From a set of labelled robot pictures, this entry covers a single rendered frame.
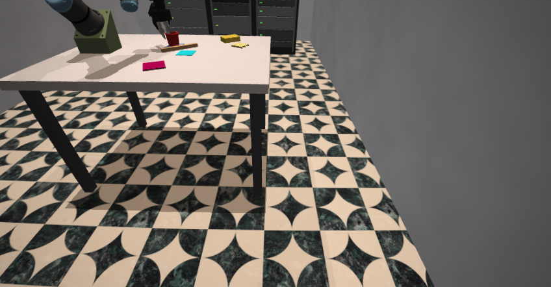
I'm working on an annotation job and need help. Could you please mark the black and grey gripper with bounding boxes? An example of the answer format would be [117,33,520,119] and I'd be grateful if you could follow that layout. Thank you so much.
[150,0,172,39]

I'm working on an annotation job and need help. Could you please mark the pale yellow square pad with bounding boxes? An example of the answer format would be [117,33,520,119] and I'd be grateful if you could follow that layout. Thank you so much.
[231,42,249,48]

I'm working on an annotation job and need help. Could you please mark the yellow sponge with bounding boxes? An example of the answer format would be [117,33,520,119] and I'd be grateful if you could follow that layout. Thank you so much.
[220,34,240,43]

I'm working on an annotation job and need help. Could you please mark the red cup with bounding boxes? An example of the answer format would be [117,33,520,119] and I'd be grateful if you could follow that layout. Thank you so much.
[165,32,179,46]

